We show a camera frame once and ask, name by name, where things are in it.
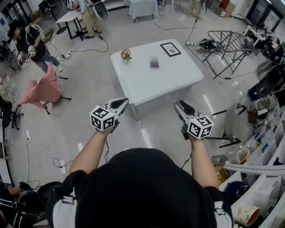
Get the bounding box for cardboard boxes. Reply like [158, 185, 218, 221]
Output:
[219, 0, 236, 17]

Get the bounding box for black-legged chair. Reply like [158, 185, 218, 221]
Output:
[39, 75, 72, 115]

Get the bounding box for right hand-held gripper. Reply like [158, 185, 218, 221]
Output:
[174, 100, 214, 141]

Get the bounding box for pile of black bags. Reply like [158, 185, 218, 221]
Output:
[0, 181, 63, 228]

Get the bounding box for person's left forearm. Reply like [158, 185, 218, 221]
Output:
[68, 129, 112, 175]

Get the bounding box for potted pink flower plant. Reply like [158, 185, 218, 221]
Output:
[119, 49, 133, 65]

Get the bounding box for white storage shelf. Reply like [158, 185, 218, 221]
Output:
[219, 106, 285, 228]

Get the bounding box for black floor fan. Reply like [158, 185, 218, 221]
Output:
[255, 64, 285, 99]

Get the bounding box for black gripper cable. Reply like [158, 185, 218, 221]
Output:
[104, 133, 110, 163]
[181, 153, 192, 170]

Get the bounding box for black office chair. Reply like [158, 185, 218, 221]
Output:
[0, 95, 24, 131]

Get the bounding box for dark blue helmet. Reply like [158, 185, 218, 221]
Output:
[224, 180, 249, 201]

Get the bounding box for paper cup with red inside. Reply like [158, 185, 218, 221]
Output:
[235, 205, 261, 227]

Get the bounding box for table with pale cloth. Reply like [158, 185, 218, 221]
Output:
[128, 0, 159, 23]

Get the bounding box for folded round white table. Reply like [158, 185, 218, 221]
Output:
[212, 102, 248, 149]

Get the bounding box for metal pot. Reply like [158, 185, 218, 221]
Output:
[211, 155, 228, 167]

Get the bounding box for black standing fan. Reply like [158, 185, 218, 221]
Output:
[41, 1, 67, 35]

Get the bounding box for white desk with black legs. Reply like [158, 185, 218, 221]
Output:
[55, 10, 85, 41]

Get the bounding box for white shoulder strap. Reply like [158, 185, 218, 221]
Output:
[52, 195, 78, 228]
[213, 200, 230, 228]

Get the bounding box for grey metal drying rack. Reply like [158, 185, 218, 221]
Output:
[202, 30, 260, 80]

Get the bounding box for black framed picture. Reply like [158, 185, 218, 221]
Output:
[159, 41, 181, 58]

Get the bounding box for bundle of black cables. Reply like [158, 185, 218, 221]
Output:
[197, 38, 218, 53]

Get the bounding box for black floor cable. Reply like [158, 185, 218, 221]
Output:
[155, 19, 199, 45]

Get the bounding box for person's black shirt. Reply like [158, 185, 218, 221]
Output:
[44, 148, 234, 228]

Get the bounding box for purple-keyed calculator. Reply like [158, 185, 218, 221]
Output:
[148, 55, 160, 70]

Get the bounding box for brown bag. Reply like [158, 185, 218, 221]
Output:
[247, 106, 259, 124]

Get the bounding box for white shell chair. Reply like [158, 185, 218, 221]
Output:
[92, 1, 109, 20]

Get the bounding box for person's right forearm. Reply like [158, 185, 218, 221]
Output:
[189, 136, 220, 188]

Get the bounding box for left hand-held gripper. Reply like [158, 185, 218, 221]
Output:
[90, 97, 129, 134]

